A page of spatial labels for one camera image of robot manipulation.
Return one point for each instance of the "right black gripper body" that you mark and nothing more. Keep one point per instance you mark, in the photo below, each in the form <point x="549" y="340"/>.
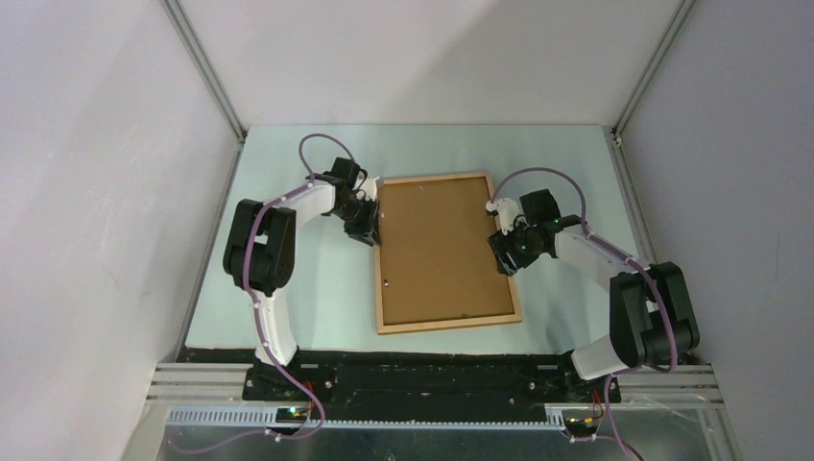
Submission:
<point x="519" y="243"/>

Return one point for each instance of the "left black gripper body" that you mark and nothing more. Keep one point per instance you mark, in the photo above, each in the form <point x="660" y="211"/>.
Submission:
<point x="359" y="212"/>

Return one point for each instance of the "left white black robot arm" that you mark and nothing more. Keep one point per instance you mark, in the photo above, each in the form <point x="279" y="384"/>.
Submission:
<point x="260" y="253"/>

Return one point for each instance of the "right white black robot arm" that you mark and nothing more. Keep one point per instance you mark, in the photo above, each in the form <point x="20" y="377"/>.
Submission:
<point x="652" y="321"/>

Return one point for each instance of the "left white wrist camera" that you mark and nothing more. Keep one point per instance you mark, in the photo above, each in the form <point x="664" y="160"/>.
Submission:
<point x="367" y="190"/>

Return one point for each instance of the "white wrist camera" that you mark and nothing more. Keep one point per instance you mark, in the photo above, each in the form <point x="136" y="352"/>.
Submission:
<point x="367" y="190"/>
<point x="506" y="211"/>

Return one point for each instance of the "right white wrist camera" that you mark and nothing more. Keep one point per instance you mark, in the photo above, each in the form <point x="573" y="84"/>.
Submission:
<point x="506" y="211"/>

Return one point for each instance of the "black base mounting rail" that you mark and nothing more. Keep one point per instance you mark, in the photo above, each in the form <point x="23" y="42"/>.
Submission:
<point x="424" y="388"/>

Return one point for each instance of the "aluminium extrusion frame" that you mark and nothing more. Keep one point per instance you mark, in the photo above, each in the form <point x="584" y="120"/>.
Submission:
<point x="194" y="412"/>

